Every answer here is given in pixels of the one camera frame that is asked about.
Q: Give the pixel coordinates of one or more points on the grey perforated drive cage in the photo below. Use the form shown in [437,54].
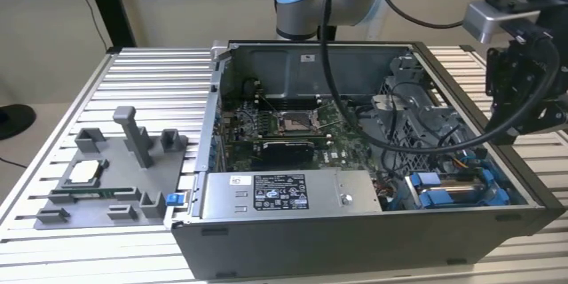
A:
[413,157]

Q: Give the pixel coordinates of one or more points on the hard disk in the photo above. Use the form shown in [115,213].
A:
[462,186]

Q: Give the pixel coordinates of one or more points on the green RAM stick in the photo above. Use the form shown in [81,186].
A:
[102,193]

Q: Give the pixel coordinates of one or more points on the black graphics card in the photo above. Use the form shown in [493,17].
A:
[285,154]

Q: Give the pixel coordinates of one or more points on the green motherboard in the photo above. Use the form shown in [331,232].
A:
[351,151]

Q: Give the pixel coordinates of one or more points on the locking lever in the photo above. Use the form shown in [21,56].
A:
[331,121]

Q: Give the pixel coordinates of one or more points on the silver CPU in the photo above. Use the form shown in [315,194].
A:
[85,171]

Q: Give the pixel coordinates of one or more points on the black round stand base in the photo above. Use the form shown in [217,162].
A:
[15,121]

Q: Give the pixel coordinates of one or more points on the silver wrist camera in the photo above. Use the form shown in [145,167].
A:
[489,21]

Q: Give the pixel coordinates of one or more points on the blue case latch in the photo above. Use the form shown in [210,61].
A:
[175,199]

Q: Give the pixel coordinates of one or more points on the silver cage bracket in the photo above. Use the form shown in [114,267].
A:
[385,101]

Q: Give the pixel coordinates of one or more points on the CPU socket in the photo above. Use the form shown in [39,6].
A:
[295,121]

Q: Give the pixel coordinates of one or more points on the blue disk carrier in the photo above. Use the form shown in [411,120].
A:
[437,199]

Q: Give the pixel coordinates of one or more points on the silver power supply unit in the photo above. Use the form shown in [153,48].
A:
[213,197]

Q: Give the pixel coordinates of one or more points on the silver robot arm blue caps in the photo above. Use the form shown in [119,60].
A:
[306,11]

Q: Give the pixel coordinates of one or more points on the grey parts rack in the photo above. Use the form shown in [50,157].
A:
[115,164]

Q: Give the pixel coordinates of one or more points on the grey open PC case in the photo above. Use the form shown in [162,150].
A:
[311,247]

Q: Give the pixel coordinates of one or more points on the black frame post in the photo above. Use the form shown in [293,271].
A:
[111,4]

